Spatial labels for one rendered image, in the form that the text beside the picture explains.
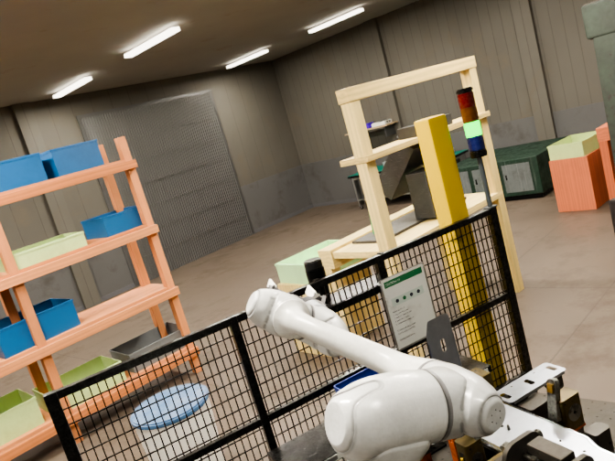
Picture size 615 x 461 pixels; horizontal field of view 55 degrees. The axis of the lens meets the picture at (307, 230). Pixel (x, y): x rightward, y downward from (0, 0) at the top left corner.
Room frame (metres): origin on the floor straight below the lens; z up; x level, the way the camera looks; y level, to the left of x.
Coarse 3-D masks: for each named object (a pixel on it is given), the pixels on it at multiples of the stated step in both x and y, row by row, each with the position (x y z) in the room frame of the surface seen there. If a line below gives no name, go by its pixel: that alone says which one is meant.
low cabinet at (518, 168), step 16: (528, 144) 10.27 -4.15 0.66; (544, 144) 9.76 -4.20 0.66; (464, 160) 10.49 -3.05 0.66; (496, 160) 9.46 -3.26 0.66; (512, 160) 9.09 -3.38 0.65; (528, 160) 8.92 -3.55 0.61; (544, 160) 9.00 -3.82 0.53; (464, 176) 9.72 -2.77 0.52; (512, 176) 9.12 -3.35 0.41; (528, 176) 8.95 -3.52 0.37; (544, 176) 8.92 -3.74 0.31; (464, 192) 9.77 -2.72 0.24; (512, 192) 9.17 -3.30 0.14; (528, 192) 8.99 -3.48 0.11; (544, 192) 8.91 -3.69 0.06
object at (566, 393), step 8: (560, 392) 1.79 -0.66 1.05; (568, 392) 1.78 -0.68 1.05; (576, 392) 1.77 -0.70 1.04; (568, 400) 1.75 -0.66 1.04; (576, 400) 1.76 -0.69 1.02; (560, 408) 1.74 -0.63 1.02; (568, 408) 1.75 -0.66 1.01; (576, 408) 1.76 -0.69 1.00; (568, 416) 1.74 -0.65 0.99; (576, 416) 1.76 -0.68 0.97; (560, 424) 1.76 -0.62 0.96; (568, 424) 1.74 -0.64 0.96; (576, 424) 1.75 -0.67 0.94; (584, 424) 1.77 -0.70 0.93; (560, 440) 1.78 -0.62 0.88
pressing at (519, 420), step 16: (512, 416) 1.81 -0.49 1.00; (528, 416) 1.78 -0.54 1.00; (496, 432) 1.75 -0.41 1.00; (512, 432) 1.72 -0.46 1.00; (544, 432) 1.68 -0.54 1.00; (560, 432) 1.66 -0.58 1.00; (576, 432) 1.64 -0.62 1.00; (496, 448) 1.66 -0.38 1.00; (576, 448) 1.56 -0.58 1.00; (592, 448) 1.54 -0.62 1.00
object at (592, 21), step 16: (608, 0) 5.29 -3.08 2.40; (592, 16) 5.43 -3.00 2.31; (608, 16) 5.31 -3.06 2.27; (592, 32) 5.45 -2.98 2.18; (608, 32) 5.33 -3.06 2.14; (608, 48) 5.36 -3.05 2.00; (608, 64) 5.38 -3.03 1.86; (608, 80) 5.40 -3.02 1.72; (608, 96) 5.42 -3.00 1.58; (608, 112) 5.44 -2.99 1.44
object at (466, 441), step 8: (456, 440) 1.69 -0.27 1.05; (464, 440) 1.68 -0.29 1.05; (472, 440) 1.66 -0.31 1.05; (480, 440) 1.66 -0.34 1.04; (464, 448) 1.64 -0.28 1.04; (472, 448) 1.65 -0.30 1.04; (480, 448) 1.66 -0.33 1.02; (464, 456) 1.65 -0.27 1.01; (472, 456) 1.64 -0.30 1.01; (480, 456) 1.66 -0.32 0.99
